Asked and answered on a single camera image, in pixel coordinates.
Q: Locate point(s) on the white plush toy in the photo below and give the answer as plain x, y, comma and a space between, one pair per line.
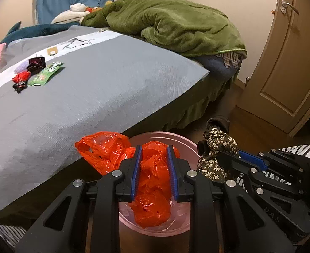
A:
70, 13

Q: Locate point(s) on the plaid pillow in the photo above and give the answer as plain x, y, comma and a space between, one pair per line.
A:
230, 60

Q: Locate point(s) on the wooden door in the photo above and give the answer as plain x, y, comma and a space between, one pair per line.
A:
284, 71

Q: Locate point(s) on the dark blue pillow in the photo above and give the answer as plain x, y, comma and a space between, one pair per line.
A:
218, 67

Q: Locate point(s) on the dark small box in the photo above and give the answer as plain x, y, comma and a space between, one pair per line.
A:
36, 64

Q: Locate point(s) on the yellow plush toy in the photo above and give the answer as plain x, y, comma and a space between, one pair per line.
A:
108, 2

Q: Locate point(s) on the person's right leg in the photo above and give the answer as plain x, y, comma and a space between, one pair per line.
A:
297, 150

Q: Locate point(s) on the blue shark plush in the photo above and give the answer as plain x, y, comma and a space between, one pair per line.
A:
33, 30

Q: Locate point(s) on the pink trash bin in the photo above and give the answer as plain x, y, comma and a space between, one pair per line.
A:
178, 140

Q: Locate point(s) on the red candy wrapper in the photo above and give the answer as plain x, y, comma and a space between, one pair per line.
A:
22, 77

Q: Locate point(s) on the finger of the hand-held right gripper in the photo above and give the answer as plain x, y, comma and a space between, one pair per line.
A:
252, 159
231, 163

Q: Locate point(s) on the dark floral cloth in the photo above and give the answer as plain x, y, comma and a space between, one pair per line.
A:
218, 145

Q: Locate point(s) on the green blanket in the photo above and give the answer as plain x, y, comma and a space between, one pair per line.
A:
170, 23

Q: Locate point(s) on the green snack wrapper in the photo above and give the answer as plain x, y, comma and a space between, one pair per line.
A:
45, 73

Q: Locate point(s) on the lavender sponge block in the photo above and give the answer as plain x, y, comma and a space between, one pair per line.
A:
21, 68

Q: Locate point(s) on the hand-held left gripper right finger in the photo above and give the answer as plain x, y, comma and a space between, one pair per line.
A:
173, 174

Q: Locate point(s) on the red plastic bag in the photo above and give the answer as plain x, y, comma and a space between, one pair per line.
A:
152, 189

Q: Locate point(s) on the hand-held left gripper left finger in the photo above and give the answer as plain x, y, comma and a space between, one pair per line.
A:
135, 174

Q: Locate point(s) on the black small wrapper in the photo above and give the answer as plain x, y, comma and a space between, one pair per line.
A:
20, 87

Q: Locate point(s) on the bed with green bedskirt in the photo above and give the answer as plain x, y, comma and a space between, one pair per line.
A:
197, 102

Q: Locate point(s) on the blue curtain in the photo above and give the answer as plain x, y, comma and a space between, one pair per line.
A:
65, 0

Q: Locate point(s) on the grey bed sheet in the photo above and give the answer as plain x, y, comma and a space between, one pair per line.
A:
91, 92

